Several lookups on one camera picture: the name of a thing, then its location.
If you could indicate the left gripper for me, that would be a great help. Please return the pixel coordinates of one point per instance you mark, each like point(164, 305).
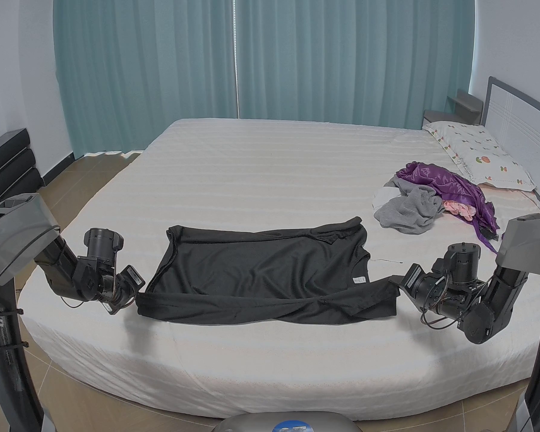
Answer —
point(123, 290)

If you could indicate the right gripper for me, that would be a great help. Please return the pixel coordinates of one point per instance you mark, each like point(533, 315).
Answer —
point(425, 290)

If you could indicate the black T-shirt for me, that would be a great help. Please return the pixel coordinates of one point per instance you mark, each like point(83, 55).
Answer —
point(261, 268)

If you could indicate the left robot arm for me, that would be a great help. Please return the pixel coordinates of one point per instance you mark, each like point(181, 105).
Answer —
point(13, 232)

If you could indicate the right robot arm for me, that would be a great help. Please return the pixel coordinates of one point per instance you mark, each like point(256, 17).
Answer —
point(531, 241)

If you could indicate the bed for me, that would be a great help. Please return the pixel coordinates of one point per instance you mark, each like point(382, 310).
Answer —
point(252, 173)

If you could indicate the grey knitted garment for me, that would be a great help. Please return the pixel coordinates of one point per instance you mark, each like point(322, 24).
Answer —
point(409, 214)

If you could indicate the pink garment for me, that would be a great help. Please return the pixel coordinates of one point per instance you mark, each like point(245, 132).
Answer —
point(459, 209)

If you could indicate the white garment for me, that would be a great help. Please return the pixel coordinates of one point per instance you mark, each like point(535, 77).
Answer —
point(383, 198)

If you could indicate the purple satin garment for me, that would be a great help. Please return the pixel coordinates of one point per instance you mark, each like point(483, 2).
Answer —
point(445, 180)

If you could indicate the white printed pillow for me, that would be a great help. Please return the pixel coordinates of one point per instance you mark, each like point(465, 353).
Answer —
point(477, 151)

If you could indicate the black chest of drawers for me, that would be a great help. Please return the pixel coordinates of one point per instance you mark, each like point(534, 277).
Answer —
point(6, 160)

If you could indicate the grey bedside table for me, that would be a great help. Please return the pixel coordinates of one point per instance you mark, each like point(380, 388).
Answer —
point(456, 110)

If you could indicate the blue-green curtain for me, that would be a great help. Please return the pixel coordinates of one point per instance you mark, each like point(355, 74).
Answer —
point(144, 61)
point(351, 52)

